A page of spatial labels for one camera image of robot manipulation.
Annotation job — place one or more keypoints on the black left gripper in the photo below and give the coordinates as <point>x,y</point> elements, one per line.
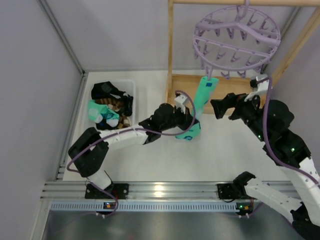
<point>182,117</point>

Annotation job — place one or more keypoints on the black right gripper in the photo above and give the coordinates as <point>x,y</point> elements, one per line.
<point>235,106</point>

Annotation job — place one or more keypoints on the mint green sock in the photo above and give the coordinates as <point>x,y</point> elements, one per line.
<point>203,94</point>
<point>102,115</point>

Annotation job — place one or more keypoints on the black blue sock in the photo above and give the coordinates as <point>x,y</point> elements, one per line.
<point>108,90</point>

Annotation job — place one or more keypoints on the brown striped sock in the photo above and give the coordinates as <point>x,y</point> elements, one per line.
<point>119,107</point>

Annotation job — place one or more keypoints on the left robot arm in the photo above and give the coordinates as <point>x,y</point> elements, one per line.
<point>89,151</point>

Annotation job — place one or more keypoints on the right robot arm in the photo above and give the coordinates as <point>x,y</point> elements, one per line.
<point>294,159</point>

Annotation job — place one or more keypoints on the purple round clip hanger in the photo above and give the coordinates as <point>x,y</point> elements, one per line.
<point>235,39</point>

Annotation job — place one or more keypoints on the white plastic laundry basket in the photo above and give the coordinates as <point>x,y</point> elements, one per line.
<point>109,107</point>

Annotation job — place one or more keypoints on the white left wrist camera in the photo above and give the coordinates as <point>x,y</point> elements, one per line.
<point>180,102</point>

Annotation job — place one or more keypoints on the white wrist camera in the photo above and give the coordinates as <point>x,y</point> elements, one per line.
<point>260,85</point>
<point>180,102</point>

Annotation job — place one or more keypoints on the wooden hanger rack frame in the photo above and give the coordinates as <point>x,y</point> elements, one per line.
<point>187,84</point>

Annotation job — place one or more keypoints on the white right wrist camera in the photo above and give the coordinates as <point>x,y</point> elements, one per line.
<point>260,85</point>

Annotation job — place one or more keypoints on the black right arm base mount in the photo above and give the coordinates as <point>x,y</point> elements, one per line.
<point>229,192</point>

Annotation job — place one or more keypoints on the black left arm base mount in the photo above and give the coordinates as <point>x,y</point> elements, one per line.
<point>118,190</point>

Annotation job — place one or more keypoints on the aluminium frame post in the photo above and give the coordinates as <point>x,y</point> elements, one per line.
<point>61,35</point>

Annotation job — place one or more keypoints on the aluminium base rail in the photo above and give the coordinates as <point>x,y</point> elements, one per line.
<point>138,190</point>

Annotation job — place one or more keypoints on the grey slotted cable duct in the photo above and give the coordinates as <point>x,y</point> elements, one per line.
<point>150,206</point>

